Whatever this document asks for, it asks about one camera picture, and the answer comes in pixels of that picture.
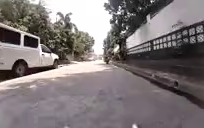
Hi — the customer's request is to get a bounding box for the vehicle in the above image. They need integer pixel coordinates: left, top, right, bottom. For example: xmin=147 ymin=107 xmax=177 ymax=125
xmin=104 ymin=54 xmax=112 ymax=65

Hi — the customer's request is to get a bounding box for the grey concrete road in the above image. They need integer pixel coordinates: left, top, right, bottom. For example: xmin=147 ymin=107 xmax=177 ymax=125
xmin=0 ymin=59 xmax=204 ymax=128

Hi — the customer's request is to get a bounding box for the large dark tree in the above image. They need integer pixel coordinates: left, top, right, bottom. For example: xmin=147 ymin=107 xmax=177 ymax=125
xmin=102 ymin=0 xmax=174 ymax=60

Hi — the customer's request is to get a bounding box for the row of green trees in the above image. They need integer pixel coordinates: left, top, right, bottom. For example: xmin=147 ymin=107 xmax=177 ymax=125
xmin=0 ymin=0 xmax=96 ymax=63

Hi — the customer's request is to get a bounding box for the concrete kerb strip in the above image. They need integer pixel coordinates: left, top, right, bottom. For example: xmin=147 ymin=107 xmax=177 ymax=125
xmin=113 ymin=57 xmax=204 ymax=108

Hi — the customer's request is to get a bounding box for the white van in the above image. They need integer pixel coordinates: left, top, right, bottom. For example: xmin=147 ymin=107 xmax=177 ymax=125
xmin=0 ymin=21 xmax=60 ymax=78

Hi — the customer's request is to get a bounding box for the white wall with lattice fence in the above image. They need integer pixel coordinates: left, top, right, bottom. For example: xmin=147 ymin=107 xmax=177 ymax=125
xmin=124 ymin=0 xmax=204 ymax=63

